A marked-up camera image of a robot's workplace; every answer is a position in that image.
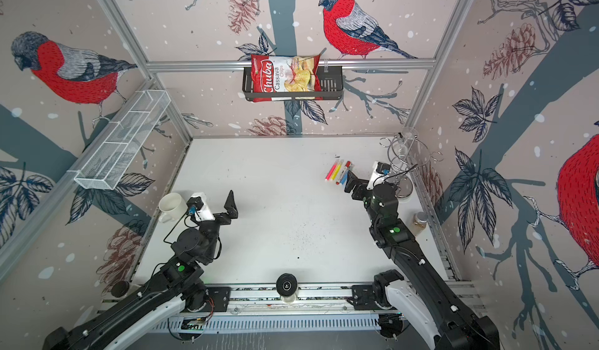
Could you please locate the white ceramic mug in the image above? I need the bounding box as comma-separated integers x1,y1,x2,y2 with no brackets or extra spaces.
158,192,187,223

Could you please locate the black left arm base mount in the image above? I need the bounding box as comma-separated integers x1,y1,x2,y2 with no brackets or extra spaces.
184,286,232,313

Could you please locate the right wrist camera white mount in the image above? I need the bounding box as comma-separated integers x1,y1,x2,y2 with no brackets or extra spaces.
367,161,391,190

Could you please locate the black wire wall basket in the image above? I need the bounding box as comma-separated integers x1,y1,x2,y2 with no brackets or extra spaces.
242,66,344,103

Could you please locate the pink highlighter pen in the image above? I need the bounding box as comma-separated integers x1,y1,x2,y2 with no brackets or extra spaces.
325,159,339,181

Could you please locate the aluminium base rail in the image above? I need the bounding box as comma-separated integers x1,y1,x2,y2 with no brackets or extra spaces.
100,281,488,316

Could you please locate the chrome spiral glass holder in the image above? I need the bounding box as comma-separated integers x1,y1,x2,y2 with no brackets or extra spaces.
379,127,444,200

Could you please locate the aluminium frame crossbar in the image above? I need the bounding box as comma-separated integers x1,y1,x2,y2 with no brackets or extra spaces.
146,58,437,74

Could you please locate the white wire mesh shelf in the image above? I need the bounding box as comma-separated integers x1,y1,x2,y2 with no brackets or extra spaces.
74,89,171,190

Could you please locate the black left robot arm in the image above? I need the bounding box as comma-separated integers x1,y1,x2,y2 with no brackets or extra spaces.
42,191,239,349

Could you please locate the blue marker pen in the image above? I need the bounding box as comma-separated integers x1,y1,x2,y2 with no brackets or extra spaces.
339,166,352,185

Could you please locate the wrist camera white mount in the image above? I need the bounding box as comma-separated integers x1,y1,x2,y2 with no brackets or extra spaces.
187,192,215,224
367,161,391,190

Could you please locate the yellow highlighter pen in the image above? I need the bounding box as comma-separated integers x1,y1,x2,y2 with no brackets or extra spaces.
330,159,344,181

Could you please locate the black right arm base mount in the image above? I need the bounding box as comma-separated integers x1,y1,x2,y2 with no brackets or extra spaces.
346,284,389,311

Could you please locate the white marker pen red end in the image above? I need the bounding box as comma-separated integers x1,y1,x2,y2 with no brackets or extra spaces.
335,160,352,185

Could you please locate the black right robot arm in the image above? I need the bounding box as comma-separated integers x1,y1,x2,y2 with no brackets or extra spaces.
344,172,501,349

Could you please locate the red cassava chips bag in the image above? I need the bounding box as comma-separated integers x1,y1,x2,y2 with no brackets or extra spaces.
247,55,321,103

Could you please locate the black round knob on rail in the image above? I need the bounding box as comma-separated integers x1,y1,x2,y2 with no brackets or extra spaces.
275,273,298,304

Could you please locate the glass spice jar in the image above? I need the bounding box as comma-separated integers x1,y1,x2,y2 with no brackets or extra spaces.
413,212,428,230

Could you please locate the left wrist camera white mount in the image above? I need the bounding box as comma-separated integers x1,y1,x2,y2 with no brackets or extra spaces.
187,192,215,224

